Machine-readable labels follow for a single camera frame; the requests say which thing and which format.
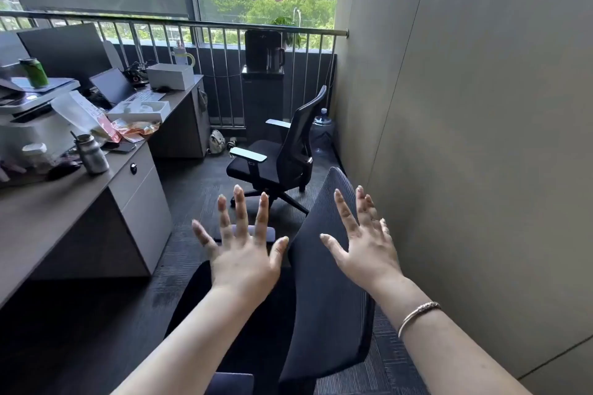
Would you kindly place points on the person's left little finger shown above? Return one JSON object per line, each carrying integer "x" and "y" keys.
{"x": 204, "y": 236}

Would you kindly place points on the green potted plant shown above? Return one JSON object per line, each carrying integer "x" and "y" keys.
{"x": 289, "y": 31}

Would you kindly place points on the black mug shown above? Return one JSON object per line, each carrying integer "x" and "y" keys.
{"x": 277, "y": 59}

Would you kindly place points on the metal window railing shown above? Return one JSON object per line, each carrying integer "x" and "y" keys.
{"x": 185, "y": 33}

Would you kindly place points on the beige shoe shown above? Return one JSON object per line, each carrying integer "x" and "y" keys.
{"x": 216, "y": 141}

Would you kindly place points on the grey desk drawer cabinet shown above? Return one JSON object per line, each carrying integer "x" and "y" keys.
{"x": 139, "y": 209}

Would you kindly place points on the person's left forearm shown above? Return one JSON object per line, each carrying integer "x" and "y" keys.
{"x": 185, "y": 343}

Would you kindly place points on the black computer monitor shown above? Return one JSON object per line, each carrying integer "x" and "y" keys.
{"x": 65, "y": 54}

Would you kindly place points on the black office chair white armrests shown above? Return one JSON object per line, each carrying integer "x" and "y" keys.
{"x": 278, "y": 156}

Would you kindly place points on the white jar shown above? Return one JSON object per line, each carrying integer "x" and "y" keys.
{"x": 36, "y": 156}

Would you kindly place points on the person's right little finger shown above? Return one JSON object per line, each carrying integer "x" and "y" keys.
{"x": 385, "y": 229}

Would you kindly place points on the black mesh office chair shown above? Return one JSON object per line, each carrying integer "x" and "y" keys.
{"x": 319, "y": 288}

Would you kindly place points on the large water bottle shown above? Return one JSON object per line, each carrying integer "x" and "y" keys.
{"x": 322, "y": 135}

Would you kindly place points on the orange snack packet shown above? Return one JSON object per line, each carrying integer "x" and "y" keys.
{"x": 134, "y": 128}

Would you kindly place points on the black smartphone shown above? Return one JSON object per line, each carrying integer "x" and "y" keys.
{"x": 121, "y": 147}

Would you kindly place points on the black cabinet stand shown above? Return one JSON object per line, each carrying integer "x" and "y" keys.
{"x": 262, "y": 103}

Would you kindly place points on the grey laptop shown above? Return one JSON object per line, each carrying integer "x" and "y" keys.
{"x": 118, "y": 87}

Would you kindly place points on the white printer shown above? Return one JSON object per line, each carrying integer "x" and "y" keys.
{"x": 32, "y": 121}

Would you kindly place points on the white paper sheet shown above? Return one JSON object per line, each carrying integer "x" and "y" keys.
{"x": 81, "y": 112}

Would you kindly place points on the person's right hand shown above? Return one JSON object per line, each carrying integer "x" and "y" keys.
{"x": 368, "y": 246}

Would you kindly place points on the grey desk with drawers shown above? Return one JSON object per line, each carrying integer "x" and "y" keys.
{"x": 60, "y": 214}

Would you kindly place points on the person's left thumb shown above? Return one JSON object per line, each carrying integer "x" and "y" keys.
{"x": 279, "y": 251}

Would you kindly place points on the green drink can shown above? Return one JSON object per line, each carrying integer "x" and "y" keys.
{"x": 34, "y": 72}

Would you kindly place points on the person's left middle finger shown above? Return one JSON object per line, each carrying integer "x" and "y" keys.
{"x": 241, "y": 212}

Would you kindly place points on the open white packaging box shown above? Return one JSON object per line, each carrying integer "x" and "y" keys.
{"x": 139, "y": 111}

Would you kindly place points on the person's left hand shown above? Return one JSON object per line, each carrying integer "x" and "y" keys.
{"x": 241, "y": 265}

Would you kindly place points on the person's right forearm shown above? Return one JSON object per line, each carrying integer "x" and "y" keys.
{"x": 444, "y": 343}

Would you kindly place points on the black computer mouse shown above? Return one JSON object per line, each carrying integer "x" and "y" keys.
{"x": 64, "y": 169}

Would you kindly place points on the white cardboard box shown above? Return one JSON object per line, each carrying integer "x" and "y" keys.
{"x": 170, "y": 76}

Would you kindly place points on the person's right thumb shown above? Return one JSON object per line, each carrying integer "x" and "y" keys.
{"x": 334, "y": 249}

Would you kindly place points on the person's right middle finger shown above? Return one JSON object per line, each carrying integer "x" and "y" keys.
{"x": 363, "y": 207}

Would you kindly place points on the black water dispenser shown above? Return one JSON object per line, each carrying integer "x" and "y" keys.
{"x": 262, "y": 50}

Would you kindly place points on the silver metal bottle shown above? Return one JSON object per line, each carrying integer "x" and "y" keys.
{"x": 91, "y": 154}

